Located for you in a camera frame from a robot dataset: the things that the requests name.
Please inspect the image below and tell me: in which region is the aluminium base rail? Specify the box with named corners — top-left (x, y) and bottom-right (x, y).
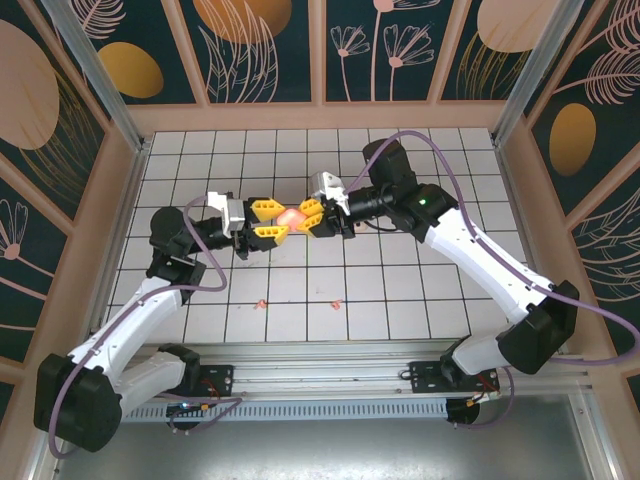
top-left (47, 341), bottom-right (599, 402)

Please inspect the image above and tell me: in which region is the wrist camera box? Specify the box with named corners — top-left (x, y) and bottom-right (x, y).
top-left (206, 191), bottom-right (249, 239)
top-left (308, 171), bottom-right (352, 217)

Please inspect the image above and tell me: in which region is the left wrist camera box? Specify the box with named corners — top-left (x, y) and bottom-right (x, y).
top-left (206, 191), bottom-right (249, 239)

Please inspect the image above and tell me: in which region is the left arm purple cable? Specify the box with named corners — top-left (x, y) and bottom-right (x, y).
top-left (48, 196), bottom-right (246, 460)

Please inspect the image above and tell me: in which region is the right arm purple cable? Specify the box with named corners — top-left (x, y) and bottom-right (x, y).
top-left (343, 129), bottom-right (640, 431)

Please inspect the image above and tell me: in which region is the grey metal sheet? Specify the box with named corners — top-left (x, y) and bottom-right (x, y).
top-left (29, 394), bottom-right (619, 480)

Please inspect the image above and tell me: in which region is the pink earbud charging case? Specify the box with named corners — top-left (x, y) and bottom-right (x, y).
top-left (277, 207), bottom-right (307, 232)

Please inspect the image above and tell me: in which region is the aluminium corner post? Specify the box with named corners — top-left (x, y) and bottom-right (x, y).
top-left (491, 0), bottom-right (587, 146)
top-left (39, 0), bottom-right (152, 154)

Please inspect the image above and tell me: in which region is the aluminium side rail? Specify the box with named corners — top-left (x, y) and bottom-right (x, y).
top-left (492, 139), bottom-right (566, 351)

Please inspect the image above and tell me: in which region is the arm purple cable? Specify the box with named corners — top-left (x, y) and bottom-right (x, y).
top-left (343, 129), bottom-right (640, 431)
top-left (48, 196), bottom-right (246, 460)

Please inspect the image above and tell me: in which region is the black round base connector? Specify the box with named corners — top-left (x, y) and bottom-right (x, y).
top-left (166, 399), bottom-right (211, 435)
top-left (446, 397), bottom-right (484, 430)

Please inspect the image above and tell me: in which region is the white slotted cable duct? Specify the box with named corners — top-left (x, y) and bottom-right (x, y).
top-left (122, 398), bottom-right (450, 422)

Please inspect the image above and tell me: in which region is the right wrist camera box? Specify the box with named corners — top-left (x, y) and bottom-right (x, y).
top-left (308, 171), bottom-right (352, 217)

